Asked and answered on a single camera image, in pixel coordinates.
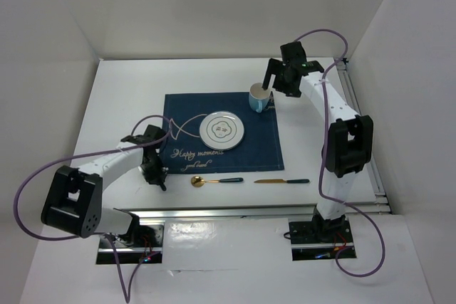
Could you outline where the blue mug white inside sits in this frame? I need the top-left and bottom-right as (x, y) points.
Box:
(249, 83), (271, 113)

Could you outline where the gold spoon green handle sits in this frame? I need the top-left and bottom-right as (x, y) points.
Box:
(190, 176), (244, 188)

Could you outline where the blue fish placemat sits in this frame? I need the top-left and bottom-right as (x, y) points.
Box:
(160, 92), (284, 174)

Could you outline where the white plate with green rim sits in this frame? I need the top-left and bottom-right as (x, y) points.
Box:
(199, 111), (245, 151)

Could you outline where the gold knife green handle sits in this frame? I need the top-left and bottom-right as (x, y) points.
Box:
(254, 179), (310, 184)

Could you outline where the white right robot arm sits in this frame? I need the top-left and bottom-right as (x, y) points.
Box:
(262, 41), (373, 243)

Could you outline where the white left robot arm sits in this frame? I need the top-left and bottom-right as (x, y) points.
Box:
(41, 125), (167, 246)

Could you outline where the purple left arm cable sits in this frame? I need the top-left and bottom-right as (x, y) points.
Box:
(13, 114), (179, 304)

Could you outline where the aluminium front rail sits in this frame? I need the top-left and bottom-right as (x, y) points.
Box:
(106, 204), (393, 220)

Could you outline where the aluminium rail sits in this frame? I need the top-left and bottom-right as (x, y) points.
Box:
(106, 204), (393, 220)
(336, 58), (389, 205)

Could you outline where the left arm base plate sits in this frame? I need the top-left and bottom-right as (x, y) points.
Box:
(95, 222), (165, 265)

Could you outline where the aluminium right side rail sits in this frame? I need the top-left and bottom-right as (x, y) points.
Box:
(336, 58), (389, 205)

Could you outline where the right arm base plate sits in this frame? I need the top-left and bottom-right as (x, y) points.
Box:
(283, 220), (357, 261)

